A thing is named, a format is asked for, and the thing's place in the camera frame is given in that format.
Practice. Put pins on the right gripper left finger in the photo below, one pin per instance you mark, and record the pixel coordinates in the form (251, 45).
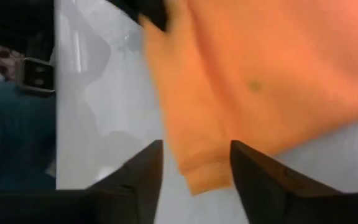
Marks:
(138, 180)

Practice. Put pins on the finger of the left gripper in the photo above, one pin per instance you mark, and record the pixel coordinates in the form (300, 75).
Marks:
(151, 12)

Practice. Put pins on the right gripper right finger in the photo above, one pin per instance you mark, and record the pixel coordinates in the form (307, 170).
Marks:
(259, 186)

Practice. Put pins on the orange microfiber towel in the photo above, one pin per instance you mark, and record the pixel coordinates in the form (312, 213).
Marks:
(259, 77)

